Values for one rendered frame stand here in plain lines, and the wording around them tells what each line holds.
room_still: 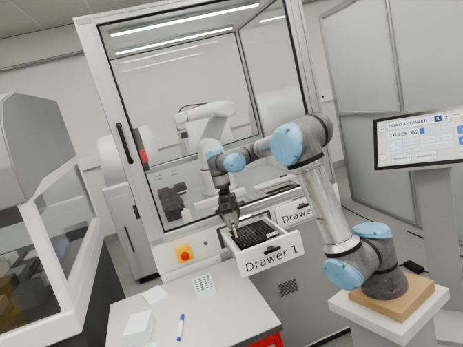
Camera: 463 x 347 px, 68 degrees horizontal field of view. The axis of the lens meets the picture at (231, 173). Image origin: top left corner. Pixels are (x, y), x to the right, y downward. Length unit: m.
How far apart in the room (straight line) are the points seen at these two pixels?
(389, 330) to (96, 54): 1.48
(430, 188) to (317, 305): 0.89
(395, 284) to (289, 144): 0.58
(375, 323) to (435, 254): 1.10
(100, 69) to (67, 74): 3.30
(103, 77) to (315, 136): 0.96
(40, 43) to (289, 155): 4.30
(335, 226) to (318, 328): 1.22
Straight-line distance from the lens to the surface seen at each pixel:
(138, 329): 1.43
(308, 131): 1.02
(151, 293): 1.69
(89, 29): 1.64
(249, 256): 1.44
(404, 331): 1.22
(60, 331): 1.60
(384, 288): 1.26
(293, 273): 1.97
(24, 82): 5.01
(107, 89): 1.60
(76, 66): 4.89
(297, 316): 2.11
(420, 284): 1.34
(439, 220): 2.19
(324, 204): 1.05
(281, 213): 1.80
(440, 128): 2.04
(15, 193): 1.43
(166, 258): 1.74
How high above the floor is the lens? 1.56
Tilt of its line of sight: 13 degrees down
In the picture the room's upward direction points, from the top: 15 degrees counter-clockwise
